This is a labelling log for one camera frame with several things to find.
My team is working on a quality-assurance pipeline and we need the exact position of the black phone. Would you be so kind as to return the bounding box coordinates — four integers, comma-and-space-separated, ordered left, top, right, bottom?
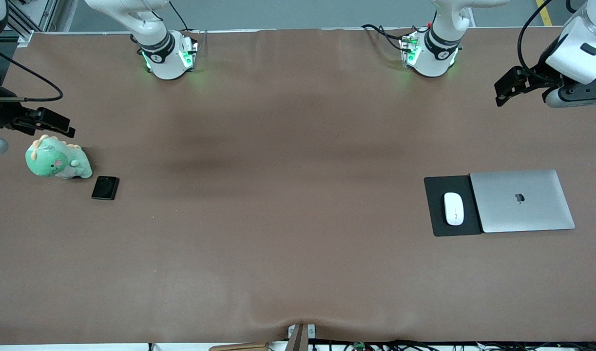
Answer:
91, 175, 120, 201

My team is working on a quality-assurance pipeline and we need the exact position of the white computer mouse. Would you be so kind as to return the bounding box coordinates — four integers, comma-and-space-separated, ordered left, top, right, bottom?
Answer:
443, 192, 465, 226

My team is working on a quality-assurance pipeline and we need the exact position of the black mouse pad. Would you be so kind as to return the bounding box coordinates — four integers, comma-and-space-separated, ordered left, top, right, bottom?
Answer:
423, 175, 484, 237

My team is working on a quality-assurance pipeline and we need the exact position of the green dinosaur plush toy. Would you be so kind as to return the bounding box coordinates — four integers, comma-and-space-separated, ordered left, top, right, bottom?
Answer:
25, 134, 94, 180

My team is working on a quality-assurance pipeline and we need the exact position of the silver closed laptop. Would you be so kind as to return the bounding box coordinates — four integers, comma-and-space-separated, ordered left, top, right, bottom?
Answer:
469, 169, 576, 234

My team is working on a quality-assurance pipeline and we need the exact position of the brown table cover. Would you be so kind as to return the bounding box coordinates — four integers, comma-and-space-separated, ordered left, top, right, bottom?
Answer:
0, 27, 596, 345

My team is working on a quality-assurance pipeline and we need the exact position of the brown wooden plank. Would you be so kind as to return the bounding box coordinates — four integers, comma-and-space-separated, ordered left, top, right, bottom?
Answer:
209, 342, 269, 351

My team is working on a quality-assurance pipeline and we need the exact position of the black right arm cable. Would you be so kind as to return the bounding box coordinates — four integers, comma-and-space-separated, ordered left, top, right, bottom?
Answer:
0, 43, 64, 102

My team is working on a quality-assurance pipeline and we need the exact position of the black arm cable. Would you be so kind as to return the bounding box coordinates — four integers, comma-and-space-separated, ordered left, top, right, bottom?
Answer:
517, 0, 556, 75
0, 43, 64, 102

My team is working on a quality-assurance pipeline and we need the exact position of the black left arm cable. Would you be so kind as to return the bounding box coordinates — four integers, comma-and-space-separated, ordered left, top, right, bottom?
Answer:
517, 0, 556, 75

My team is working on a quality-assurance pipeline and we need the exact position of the aluminium frame profile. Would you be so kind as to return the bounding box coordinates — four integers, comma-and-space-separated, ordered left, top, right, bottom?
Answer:
7, 0, 60, 47

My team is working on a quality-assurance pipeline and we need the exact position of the black base power cable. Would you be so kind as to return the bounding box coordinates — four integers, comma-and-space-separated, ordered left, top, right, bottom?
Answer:
168, 0, 189, 33
361, 23, 408, 53

